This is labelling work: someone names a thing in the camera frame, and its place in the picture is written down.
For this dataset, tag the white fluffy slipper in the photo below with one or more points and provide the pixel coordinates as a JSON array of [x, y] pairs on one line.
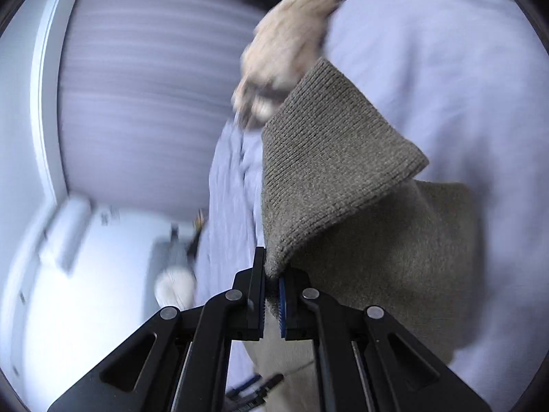
[[173, 287]]

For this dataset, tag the grey curtain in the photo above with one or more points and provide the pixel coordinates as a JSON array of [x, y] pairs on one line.
[[146, 86]]

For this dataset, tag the beige striped plush cloth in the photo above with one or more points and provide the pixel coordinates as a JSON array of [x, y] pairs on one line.
[[285, 51]]

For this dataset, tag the brown knit sweater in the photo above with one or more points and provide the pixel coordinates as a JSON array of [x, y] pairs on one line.
[[343, 171]]

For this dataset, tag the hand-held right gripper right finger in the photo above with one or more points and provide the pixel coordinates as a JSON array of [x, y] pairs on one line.
[[283, 309]]

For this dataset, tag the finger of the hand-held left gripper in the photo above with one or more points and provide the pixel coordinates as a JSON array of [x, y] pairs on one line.
[[253, 388]]

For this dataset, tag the lavender embossed blanket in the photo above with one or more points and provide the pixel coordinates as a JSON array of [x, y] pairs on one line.
[[450, 86]]

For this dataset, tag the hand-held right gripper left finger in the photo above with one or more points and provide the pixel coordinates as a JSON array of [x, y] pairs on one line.
[[257, 309]]

